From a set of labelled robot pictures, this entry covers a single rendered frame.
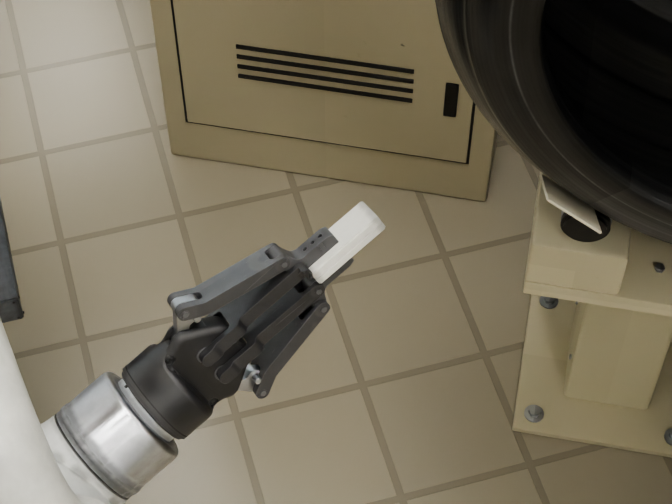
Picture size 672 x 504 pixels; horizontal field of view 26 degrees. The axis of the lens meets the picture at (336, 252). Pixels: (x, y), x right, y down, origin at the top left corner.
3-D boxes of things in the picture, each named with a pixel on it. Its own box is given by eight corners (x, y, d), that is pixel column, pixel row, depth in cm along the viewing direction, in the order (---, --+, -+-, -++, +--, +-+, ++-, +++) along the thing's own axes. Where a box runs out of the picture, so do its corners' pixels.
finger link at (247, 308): (191, 344, 118) (181, 335, 117) (295, 252, 118) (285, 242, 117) (209, 370, 115) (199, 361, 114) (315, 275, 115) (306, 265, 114)
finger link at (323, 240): (283, 274, 117) (264, 252, 115) (331, 233, 117) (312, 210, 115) (291, 283, 116) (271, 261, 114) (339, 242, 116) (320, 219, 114)
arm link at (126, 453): (109, 450, 123) (163, 403, 123) (145, 516, 116) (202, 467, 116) (42, 393, 117) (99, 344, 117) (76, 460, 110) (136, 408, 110)
